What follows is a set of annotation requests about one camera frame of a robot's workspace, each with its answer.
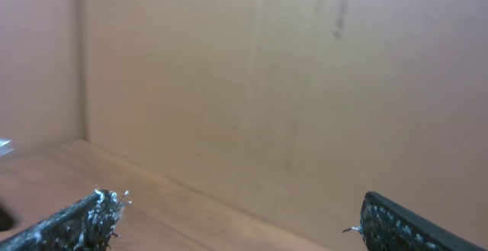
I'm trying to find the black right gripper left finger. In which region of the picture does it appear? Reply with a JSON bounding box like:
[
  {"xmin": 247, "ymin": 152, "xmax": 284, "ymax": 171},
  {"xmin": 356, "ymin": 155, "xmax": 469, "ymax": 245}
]
[{"xmin": 1, "ymin": 189, "xmax": 132, "ymax": 251}]

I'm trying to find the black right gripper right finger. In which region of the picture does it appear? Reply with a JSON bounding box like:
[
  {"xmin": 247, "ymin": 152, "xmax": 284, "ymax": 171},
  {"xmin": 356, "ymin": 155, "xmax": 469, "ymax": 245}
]
[{"xmin": 346, "ymin": 191, "xmax": 487, "ymax": 251}]

